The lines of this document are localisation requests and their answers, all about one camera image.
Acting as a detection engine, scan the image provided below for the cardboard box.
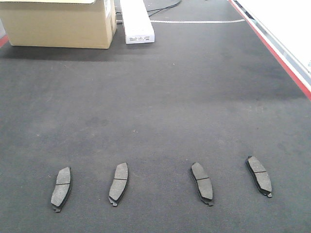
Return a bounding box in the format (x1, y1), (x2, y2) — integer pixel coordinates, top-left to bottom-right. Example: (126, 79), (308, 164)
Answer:
(0, 0), (117, 49)

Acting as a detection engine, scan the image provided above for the dark brake pad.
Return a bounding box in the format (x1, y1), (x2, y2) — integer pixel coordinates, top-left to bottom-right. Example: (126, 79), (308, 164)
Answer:
(51, 167), (72, 213)
(190, 162), (213, 206)
(245, 156), (272, 198)
(109, 162), (129, 207)

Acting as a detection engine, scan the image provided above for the white conveyor side machine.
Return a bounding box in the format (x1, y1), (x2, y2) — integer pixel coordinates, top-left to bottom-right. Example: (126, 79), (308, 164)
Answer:
(230, 0), (311, 98)

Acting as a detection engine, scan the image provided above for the black floor cable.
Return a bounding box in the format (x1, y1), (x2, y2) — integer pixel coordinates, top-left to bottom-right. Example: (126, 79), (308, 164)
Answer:
(147, 0), (182, 17)

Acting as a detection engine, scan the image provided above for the long white box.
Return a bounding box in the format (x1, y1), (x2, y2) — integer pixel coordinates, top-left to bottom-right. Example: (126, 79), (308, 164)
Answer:
(120, 0), (155, 44)

